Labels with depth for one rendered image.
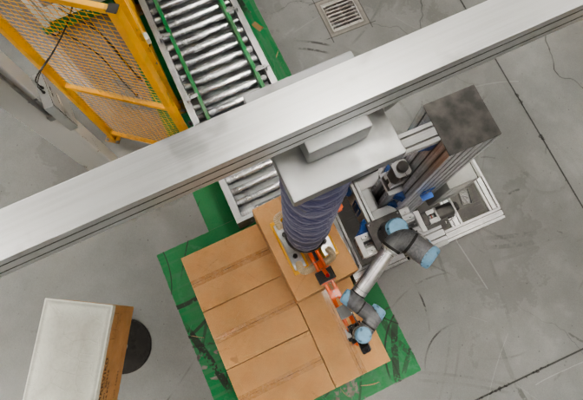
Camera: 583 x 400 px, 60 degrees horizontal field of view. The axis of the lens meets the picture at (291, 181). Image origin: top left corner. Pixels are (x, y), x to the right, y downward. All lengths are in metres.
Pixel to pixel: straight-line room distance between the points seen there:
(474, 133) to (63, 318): 2.43
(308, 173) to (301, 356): 2.40
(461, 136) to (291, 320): 1.81
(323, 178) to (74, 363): 2.34
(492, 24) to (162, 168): 0.76
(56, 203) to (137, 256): 3.16
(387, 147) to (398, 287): 2.94
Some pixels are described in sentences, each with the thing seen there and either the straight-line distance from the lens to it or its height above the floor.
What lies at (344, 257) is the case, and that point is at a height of 1.07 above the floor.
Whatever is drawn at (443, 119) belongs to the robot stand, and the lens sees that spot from 2.23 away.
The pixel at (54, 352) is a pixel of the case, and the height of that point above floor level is 1.02.
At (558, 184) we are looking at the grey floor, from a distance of 4.69.
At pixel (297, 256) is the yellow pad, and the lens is 2.91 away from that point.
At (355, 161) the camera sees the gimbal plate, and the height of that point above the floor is 2.87.
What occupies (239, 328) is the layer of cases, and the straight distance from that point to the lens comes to 3.49.
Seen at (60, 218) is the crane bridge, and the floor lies 3.05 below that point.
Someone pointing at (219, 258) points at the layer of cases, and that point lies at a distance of 3.53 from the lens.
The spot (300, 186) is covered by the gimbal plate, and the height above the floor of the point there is 2.88.
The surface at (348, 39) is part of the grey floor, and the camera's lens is 4.70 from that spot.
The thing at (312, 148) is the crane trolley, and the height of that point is 2.96.
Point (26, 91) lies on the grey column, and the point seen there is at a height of 1.89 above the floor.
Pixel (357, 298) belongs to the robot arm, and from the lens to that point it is 2.48.
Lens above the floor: 4.01
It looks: 75 degrees down
